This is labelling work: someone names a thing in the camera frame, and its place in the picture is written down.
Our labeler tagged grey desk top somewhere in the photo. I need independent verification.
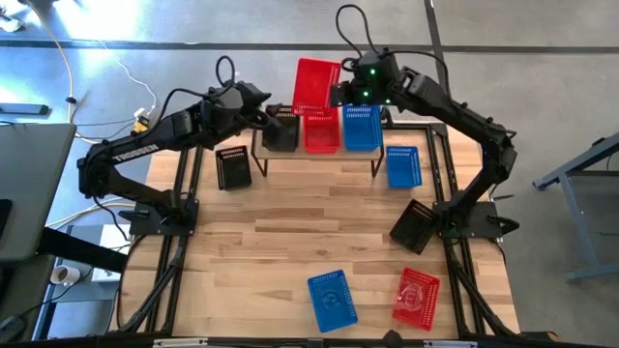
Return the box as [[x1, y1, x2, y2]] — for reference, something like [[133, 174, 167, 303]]
[[0, 123, 77, 262]]

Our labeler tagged black plastic basket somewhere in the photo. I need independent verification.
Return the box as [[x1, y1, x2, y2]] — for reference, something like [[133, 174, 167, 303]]
[[215, 145, 253, 191], [262, 104, 301, 153], [389, 198, 441, 256]]

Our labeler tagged cream floor cable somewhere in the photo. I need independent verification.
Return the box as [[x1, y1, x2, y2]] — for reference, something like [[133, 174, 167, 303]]
[[21, 0, 76, 125]]

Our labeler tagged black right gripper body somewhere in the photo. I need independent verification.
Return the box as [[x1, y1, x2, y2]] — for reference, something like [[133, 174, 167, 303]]
[[351, 47, 391, 107]]

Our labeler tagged white paper cup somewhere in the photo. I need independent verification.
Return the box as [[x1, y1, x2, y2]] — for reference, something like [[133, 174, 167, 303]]
[[49, 264, 81, 287]]

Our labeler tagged white power strip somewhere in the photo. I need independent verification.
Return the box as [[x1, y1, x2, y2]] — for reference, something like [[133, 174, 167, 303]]
[[0, 14, 25, 34]]

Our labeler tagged black metal table frame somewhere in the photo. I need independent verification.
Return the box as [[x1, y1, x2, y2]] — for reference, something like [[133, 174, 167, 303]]
[[108, 120, 557, 348]]

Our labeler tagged black desk leg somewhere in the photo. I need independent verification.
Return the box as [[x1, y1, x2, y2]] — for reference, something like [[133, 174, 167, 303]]
[[37, 226, 130, 275]]

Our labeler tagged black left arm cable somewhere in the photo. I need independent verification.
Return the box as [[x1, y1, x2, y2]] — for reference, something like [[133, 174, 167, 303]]
[[157, 54, 238, 128]]

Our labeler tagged red plastic basket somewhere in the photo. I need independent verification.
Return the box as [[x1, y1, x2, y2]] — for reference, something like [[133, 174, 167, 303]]
[[392, 266, 442, 333], [291, 57, 341, 116], [303, 111, 341, 155]]

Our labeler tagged black flat bar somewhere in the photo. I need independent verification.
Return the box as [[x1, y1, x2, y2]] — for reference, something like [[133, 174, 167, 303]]
[[0, 102, 50, 117]]

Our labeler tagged white box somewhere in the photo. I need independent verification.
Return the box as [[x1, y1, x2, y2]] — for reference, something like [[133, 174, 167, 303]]
[[91, 223, 133, 284]]

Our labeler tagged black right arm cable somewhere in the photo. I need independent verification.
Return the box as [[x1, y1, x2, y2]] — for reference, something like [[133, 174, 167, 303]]
[[335, 4, 379, 62]]

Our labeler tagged blue plastic basket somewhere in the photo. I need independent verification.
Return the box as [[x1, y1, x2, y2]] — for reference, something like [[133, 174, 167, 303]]
[[341, 104, 384, 152], [307, 269, 360, 334], [385, 145, 424, 189]]

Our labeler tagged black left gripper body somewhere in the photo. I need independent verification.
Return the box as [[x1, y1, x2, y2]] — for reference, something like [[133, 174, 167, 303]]
[[232, 80, 273, 132]]

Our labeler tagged yellow cable plug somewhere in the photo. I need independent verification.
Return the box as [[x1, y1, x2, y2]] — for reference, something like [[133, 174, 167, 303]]
[[132, 107, 152, 134]]

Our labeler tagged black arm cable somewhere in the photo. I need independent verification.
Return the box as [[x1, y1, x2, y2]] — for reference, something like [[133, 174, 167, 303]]
[[335, 4, 379, 62], [157, 54, 238, 128]]

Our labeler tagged grey metal table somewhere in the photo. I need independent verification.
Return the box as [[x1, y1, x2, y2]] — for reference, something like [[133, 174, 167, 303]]
[[531, 130, 619, 284]]

